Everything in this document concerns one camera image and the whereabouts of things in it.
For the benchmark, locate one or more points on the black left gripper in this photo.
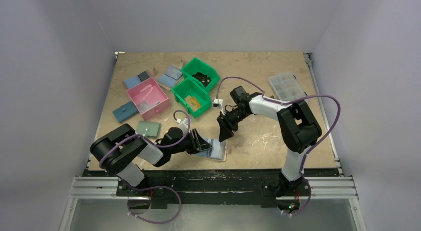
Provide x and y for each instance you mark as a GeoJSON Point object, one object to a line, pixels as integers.
{"type": "Point", "coordinates": [201, 144]}

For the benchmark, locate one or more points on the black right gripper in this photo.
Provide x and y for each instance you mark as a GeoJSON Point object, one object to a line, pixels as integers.
{"type": "Point", "coordinates": [228, 119]}

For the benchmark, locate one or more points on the beige leather card holder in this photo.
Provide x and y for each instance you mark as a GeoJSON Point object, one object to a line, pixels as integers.
{"type": "Point", "coordinates": [218, 151]}

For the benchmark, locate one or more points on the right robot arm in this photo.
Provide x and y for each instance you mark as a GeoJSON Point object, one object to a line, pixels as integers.
{"type": "Point", "coordinates": [299, 129]}

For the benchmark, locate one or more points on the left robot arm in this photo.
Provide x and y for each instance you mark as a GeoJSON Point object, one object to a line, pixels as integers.
{"type": "Point", "coordinates": [116, 151]}

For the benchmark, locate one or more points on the yellow card in bin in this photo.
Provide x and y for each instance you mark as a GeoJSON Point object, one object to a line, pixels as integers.
{"type": "Point", "coordinates": [192, 103]}

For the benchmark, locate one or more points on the green closed card holder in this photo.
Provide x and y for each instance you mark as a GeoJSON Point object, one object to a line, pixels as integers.
{"type": "Point", "coordinates": [148, 128]}

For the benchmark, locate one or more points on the green bin with yellow card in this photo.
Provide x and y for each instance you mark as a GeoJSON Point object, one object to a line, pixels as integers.
{"type": "Point", "coordinates": [188, 87]}

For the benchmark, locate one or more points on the light blue open card holder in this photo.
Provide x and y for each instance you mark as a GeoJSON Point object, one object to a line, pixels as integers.
{"type": "Point", "coordinates": [170, 77]}

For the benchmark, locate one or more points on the dark blue closed card holder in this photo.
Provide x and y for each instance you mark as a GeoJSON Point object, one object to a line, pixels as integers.
{"type": "Point", "coordinates": [125, 111]}

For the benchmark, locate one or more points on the blue grey open card holder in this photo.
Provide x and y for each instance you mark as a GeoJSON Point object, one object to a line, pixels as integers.
{"type": "Point", "coordinates": [136, 80]}

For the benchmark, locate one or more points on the black parts in bin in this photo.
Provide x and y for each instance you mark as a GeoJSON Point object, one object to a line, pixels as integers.
{"type": "Point", "coordinates": [202, 78]}

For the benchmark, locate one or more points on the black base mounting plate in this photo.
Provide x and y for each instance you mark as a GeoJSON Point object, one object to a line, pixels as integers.
{"type": "Point", "coordinates": [212, 187]}

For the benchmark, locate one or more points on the green bin with black parts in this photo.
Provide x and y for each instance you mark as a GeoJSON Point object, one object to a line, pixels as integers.
{"type": "Point", "coordinates": [196, 65]}

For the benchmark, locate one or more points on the clear plastic screw organizer box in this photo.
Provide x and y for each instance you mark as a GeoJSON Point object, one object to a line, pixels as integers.
{"type": "Point", "coordinates": [286, 87]}

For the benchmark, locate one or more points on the pink box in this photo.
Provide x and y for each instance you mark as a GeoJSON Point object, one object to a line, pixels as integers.
{"type": "Point", "coordinates": [149, 99]}

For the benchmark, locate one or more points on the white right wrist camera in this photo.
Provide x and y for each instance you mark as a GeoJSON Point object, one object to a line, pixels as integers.
{"type": "Point", "coordinates": [218, 103]}

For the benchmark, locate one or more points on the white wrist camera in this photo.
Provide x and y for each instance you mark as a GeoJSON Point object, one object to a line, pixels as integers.
{"type": "Point", "coordinates": [183, 124]}
{"type": "Point", "coordinates": [218, 103]}

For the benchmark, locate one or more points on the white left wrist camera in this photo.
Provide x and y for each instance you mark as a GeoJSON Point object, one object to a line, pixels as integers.
{"type": "Point", "coordinates": [183, 124]}

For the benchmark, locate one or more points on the aluminium front frame rail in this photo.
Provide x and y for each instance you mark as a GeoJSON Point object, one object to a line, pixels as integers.
{"type": "Point", "coordinates": [320, 187]}

